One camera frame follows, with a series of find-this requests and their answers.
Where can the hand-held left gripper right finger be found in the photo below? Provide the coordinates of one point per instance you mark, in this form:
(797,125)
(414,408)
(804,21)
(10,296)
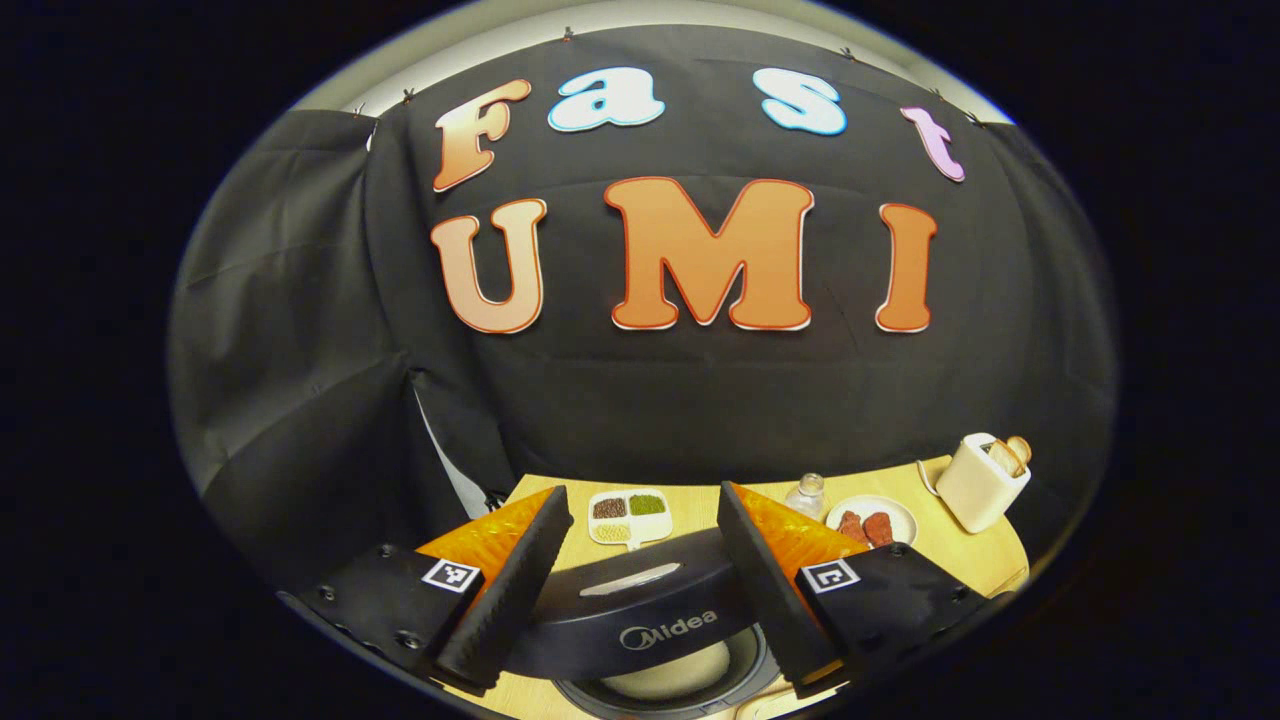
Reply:
(765,590)

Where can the red meat piece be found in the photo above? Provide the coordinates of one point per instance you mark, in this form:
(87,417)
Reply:
(852,526)
(880,528)

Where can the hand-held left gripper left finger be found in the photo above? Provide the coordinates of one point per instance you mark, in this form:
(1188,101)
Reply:
(520,590)

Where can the toasted bread slice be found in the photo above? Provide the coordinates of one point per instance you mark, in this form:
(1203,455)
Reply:
(1020,448)
(1003,457)

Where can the small clear bottle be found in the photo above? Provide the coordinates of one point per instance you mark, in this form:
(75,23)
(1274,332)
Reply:
(806,497)

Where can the white round plate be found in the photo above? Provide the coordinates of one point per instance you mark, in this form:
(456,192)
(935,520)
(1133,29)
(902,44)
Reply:
(890,507)

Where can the black backdrop cloth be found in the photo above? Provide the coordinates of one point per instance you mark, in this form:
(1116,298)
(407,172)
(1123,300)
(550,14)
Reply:
(700,420)

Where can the white divided grain dish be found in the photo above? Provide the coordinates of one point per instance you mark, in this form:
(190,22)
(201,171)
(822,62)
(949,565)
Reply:
(628,515)

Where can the black rice cooker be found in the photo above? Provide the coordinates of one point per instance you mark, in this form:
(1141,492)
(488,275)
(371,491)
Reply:
(640,600)

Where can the white toaster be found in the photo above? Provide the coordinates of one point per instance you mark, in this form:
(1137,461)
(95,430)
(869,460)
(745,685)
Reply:
(975,490)

